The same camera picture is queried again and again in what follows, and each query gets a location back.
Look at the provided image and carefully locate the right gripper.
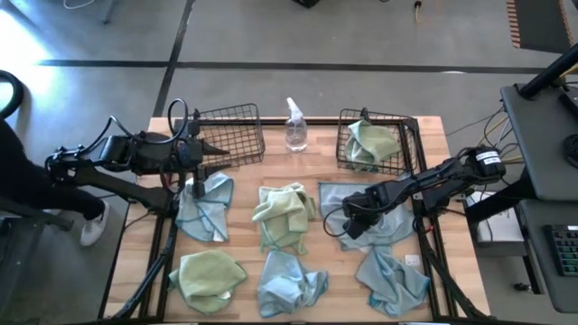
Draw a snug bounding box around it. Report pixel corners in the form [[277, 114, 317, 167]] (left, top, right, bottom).
[[340, 183, 395, 241]]

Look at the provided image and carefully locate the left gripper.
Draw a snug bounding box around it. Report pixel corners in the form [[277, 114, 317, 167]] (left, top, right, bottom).
[[172, 134, 231, 200]]

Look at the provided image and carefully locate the blue microfiber towel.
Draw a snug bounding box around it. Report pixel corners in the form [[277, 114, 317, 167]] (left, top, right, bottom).
[[318, 181, 415, 253], [256, 249, 330, 320], [174, 171, 235, 243], [355, 246, 431, 318]]

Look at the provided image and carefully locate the green microfiber towel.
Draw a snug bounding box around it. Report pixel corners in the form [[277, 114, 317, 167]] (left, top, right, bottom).
[[251, 181, 317, 256], [168, 249, 248, 316], [345, 119, 402, 173]]

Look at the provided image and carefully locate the clear plastic spray bottle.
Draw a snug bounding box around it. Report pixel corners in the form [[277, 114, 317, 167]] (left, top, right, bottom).
[[284, 97, 309, 153]]

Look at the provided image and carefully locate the white box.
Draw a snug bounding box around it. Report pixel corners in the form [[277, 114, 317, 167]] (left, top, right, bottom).
[[469, 191, 525, 247]]

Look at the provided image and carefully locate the grey stand base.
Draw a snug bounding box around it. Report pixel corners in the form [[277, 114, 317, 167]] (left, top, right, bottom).
[[0, 198, 76, 232]]

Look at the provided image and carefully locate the grey desk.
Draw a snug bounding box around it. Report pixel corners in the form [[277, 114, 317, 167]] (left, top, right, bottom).
[[499, 82, 578, 203]]

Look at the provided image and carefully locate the person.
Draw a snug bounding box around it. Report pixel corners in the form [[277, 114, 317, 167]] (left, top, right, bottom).
[[0, 117, 110, 248]]

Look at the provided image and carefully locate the black round hoop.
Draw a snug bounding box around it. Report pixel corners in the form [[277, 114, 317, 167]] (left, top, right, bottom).
[[0, 70, 25, 122]]

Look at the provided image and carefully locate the black keyboard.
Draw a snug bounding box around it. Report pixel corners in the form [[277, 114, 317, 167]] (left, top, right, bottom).
[[544, 224, 578, 278]]

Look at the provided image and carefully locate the black round desk object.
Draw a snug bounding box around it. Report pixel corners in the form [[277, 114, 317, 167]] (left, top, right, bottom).
[[563, 134, 578, 171]]

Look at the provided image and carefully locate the black desk pole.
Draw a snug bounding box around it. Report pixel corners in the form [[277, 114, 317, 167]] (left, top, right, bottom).
[[518, 42, 578, 100]]

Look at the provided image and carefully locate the dark floor mat orange edge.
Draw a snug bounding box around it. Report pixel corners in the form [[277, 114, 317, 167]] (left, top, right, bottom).
[[506, 0, 573, 54]]

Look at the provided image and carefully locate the dark wire basket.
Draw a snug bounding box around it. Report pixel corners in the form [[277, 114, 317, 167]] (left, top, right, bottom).
[[182, 103, 266, 172], [336, 107, 419, 176]]

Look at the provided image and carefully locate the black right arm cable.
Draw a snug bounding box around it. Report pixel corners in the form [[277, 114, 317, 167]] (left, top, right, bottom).
[[322, 205, 351, 239]]

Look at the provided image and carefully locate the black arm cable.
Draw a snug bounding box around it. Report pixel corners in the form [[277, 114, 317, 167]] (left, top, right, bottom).
[[322, 205, 351, 239], [85, 97, 190, 157]]

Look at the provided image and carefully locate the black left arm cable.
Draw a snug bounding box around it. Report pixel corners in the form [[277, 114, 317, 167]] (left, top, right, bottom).
[[85, 97, 190, 157]]

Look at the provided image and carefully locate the black metal table frame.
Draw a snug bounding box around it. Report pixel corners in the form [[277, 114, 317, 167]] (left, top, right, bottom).
[[98, 115, 494, 324]]

